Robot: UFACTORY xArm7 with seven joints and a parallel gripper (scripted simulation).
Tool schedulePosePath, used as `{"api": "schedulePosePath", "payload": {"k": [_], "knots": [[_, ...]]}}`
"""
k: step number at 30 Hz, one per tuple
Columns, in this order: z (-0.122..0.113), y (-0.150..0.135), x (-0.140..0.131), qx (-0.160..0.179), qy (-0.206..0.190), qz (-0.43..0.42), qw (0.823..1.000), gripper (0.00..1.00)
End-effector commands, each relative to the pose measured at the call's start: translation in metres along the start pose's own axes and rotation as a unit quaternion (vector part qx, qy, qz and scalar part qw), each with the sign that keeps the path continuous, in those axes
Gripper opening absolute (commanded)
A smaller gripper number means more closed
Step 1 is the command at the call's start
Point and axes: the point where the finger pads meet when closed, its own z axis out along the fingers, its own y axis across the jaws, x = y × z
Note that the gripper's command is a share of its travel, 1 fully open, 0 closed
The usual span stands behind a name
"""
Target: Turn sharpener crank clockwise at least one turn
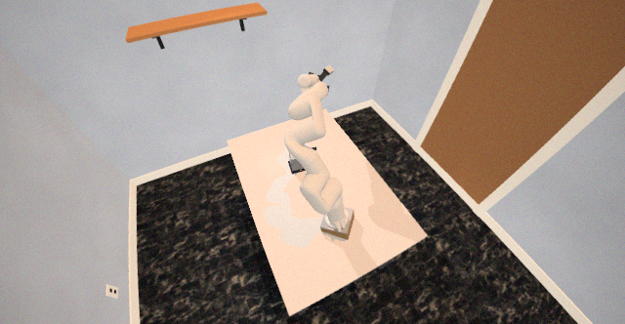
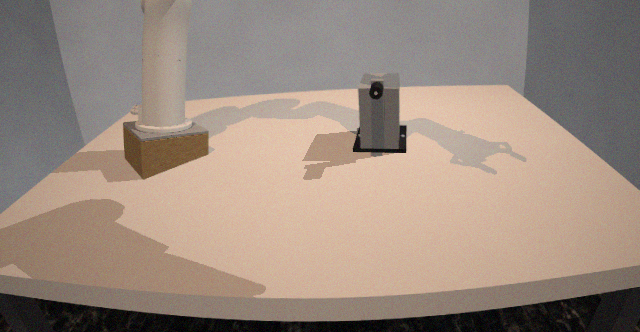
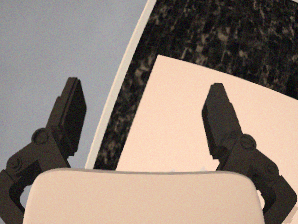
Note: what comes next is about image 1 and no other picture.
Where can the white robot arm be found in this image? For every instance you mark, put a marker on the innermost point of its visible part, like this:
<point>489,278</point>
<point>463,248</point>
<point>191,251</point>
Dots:
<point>317,187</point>

